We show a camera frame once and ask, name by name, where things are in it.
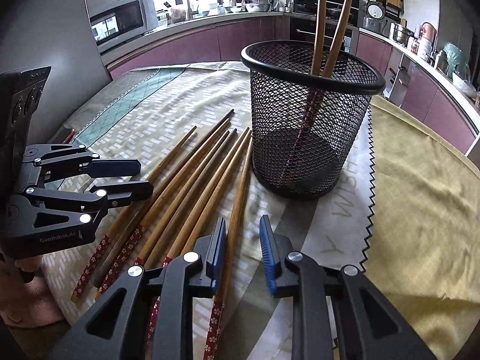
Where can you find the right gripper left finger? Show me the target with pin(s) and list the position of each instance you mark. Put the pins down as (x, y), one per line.
(115, 326)

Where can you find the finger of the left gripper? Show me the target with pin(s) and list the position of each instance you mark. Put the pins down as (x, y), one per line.
(53, 214)
(108, 166)

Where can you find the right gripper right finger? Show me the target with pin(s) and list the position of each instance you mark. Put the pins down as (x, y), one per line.
(335, 311)

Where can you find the wooden chopstick red end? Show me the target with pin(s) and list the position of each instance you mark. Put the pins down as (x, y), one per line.
(316, 69)

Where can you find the left hand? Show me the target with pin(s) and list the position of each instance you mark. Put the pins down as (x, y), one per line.
(26, 300)

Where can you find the red smartphone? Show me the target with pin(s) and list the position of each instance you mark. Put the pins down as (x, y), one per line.
(69, 136)

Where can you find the patterned tablecloth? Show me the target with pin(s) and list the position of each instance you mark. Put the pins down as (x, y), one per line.
(405, 209)

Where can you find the white microwave oven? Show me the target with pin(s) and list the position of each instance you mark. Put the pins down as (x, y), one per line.
(122, 21)

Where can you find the black mesh utensil holder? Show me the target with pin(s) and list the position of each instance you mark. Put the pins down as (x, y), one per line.
(279, 82)

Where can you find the teal covered appliance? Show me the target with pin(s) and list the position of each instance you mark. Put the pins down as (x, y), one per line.
(456, 61)

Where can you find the stainless steel pot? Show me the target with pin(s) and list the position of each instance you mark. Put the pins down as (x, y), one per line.
(400, 34)

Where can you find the pink thermos jug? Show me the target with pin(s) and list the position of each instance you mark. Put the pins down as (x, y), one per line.
(426, 41)

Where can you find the white rice cooker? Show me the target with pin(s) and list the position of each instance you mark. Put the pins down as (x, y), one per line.
(374, 17)

